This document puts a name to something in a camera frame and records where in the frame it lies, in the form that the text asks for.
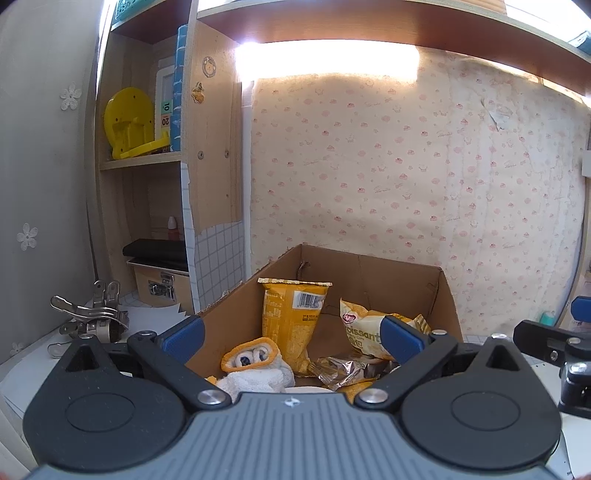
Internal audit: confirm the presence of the yellow snack packet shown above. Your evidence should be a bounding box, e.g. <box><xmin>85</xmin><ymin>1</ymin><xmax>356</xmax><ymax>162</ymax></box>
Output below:
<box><xmin>257</xmin><ymin>278</ymin><xmax>333</xmax><ymax>376</ymax></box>

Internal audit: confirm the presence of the white flower wall decal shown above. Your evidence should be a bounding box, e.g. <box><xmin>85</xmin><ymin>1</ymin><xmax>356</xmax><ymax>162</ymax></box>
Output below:
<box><xmin>16</xmin><ymin>223</ymin><xmax>38</xmax><ymax>251</ymax></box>
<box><xmin>60</xmin><ymin>83</ymin><xmax>83</xmax><ymax>112</ymax></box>

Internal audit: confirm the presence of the wooden box with metal latch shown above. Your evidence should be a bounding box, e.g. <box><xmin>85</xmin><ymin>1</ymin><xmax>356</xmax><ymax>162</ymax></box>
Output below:
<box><xmin>127</xmin><ymin>258</ymin><xmax>195</xmax><ymax>308</ymax></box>

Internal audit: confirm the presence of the teal plastic basket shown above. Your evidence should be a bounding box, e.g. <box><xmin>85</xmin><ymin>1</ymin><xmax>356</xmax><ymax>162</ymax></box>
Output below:
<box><xmin>111</xmin><ymin>0</ymin><xmax>153</xmax><ymax>21</ymax></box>

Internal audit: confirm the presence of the wooden overhead shelf board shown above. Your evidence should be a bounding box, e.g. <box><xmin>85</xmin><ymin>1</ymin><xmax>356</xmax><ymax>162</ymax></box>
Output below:
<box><xmin>196</xmin><ymin>0</ymin><xmax>591</xmax><ymax>97</ymax></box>

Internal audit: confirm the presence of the black case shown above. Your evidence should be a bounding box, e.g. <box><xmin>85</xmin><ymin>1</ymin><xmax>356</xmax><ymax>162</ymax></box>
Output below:
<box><xmin>122</xmin><ymin>239</ymin><xmax>188</xmax><ymax>272</ymax></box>

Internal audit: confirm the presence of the silver foil packet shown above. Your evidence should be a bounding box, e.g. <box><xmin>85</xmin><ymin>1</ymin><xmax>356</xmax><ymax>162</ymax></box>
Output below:
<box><xmin>307</xmin><ymin>354</ymin><xmax>400</xmax><ymax>389</ymax></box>

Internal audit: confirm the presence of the croissant snack packet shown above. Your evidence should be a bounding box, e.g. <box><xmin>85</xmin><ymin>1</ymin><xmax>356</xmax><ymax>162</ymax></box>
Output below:
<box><xmin>339</xmin><ymin>298</ymin><xmax>432</xmax><ymax>361</ymax></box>

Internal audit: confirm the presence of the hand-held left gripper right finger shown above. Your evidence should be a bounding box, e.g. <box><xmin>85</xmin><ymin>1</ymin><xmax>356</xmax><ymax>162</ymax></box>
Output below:
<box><xmin>353</xmin><ymin>315</ymin><xmax>533</xmax><ymax>414</ymax></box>

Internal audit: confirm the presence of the cardboard shoe box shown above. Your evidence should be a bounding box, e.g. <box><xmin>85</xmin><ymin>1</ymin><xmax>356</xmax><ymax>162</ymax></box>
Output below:
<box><xmin>185</xmin><ymin>243</ymin><xmax>465</xmax><ymax>402</ymax></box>

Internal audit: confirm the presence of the pile of metal clips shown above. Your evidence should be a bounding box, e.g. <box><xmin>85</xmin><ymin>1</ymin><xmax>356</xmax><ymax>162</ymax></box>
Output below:
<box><xmin>50</xmin><ymin>279</ymin><xmax>130</xmax><ymax>344</ymax></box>

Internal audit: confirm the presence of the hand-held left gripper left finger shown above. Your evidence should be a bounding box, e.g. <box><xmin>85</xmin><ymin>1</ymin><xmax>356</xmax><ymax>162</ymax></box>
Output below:
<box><xmin>58</xmin><ymin>316</ymin><xmax>232</xmax><ymax>412</ymax></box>

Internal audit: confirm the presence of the blue patterned book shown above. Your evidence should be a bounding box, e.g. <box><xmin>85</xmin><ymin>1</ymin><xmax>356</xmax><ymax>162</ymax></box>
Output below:
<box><xmin>174</xmin><ymin>24</ymin><xmax>189</xmax><ymax>153</ymax></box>

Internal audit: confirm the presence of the yellow plastic reel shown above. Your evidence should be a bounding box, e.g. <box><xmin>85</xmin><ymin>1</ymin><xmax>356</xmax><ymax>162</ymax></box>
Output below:
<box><xmin>104</xmin><ymin>87</ymin><xmax>171</xmax><ymax>160</ymax></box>

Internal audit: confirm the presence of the white framed calendar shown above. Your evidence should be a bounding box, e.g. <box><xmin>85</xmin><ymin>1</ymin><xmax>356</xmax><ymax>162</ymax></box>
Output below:
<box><xmin>154</xmin><ymin>58</ymin><xmax>178</xmax><ymax>153</ymax></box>

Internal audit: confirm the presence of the wooden shelf unit with stickers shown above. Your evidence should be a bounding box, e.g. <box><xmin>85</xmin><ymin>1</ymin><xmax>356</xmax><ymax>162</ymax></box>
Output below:
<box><xmin>95</xmin><ymin>0</ymin><xmax>252</xmax><ymax>315</ymax></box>

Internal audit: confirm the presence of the white grid desktop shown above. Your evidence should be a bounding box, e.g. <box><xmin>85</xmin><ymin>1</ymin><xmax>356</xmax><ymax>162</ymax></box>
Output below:
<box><xmin>0</xmin><ymin>295</ymin><xmax>591</xmax><ymax>480</ymax></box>

